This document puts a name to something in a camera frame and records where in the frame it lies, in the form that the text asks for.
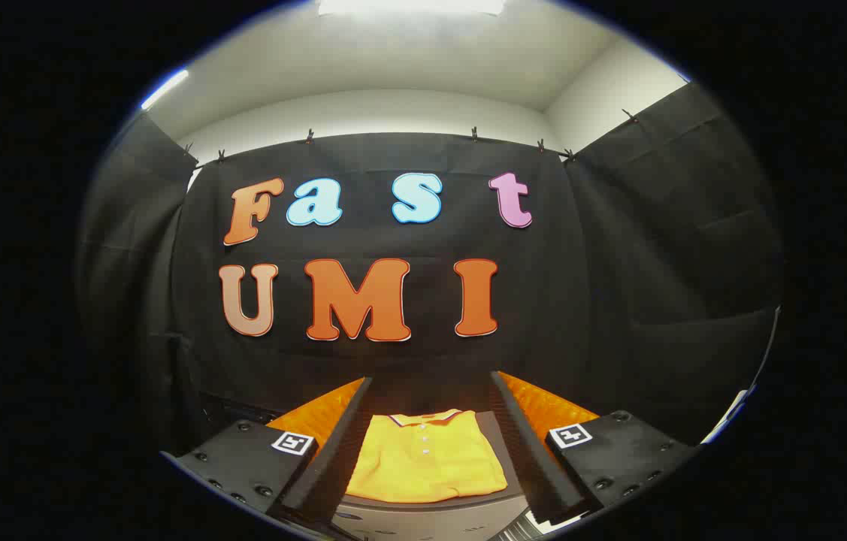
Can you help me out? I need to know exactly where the ceiling light panel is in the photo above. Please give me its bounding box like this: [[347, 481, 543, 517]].
[[316, 0, 507, 17], [140, 69, 191, 111]]

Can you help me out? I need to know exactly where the grey washing machine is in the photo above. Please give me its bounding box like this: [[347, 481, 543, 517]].
[[329, 410, 544, 541]]

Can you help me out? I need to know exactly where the yellow polo shirt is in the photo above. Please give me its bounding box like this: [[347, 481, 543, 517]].
[[346, 409, 509, 503]]

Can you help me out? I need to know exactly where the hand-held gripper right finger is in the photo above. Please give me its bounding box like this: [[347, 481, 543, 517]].
[[489, 370, 700, 527]]

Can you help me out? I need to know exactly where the black backdrop cloth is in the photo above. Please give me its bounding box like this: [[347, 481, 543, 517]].
[[564, 81, 785, 444], [171, 131, 597, 437], [76, 113, 198, 452]]

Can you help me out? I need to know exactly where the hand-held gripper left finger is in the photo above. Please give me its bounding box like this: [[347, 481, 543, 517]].
[[160, 376, 374, 523]]

